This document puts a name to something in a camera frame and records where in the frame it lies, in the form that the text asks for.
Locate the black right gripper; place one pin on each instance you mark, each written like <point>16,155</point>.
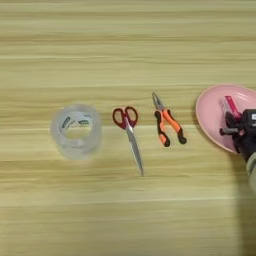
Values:
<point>246,143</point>

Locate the small red box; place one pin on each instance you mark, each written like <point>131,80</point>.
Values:
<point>230,104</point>

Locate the orange black pliers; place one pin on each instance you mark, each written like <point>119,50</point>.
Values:
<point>171,121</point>

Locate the clear tape roll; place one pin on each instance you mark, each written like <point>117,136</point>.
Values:
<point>58,133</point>

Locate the small black box white label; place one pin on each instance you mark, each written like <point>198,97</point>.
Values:
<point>249,120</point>

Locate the pink round plate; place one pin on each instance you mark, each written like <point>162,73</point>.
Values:
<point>210,113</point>

